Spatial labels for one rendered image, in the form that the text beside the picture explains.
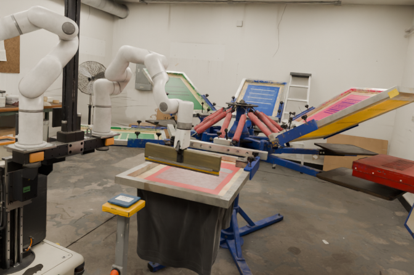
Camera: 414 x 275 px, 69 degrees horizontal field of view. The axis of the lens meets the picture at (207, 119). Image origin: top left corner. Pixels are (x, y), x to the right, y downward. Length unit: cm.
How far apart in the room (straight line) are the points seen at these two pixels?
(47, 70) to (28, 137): 31
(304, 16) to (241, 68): 146
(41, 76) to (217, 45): 512
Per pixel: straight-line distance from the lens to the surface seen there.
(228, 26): 629
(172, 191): 145
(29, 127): 153
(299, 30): 607
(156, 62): 157
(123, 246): 145
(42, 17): 146
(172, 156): 155
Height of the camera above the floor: 150
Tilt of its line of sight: 8 degrees down
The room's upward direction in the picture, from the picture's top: 5 degrees clockwise
